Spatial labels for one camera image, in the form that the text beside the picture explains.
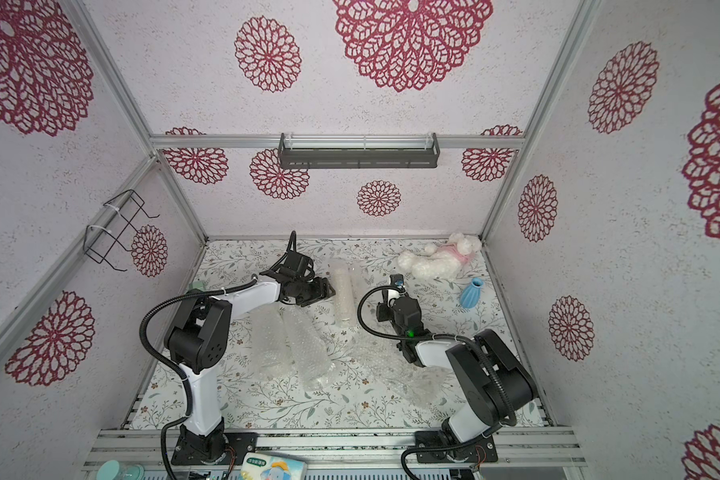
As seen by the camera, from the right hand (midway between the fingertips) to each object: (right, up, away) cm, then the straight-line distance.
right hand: (382, 288), depth 91 cm
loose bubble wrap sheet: (-32, -15, -7) cm, 36 cm away
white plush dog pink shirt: (+20, +8, +9) cm, 24 cm away
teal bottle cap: (-60, -37, -27) cm, 76 cm away
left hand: (-17, -3, +7) cm, 19 cm away
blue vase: (+28, -3, +4) cm, 29 cm away
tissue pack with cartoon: (-28, -39, -24) cm, 53 cm away
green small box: (-63, 0, +13) cm, 64 cm away
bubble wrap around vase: (-1, -21, -1) cm, 21 cm away
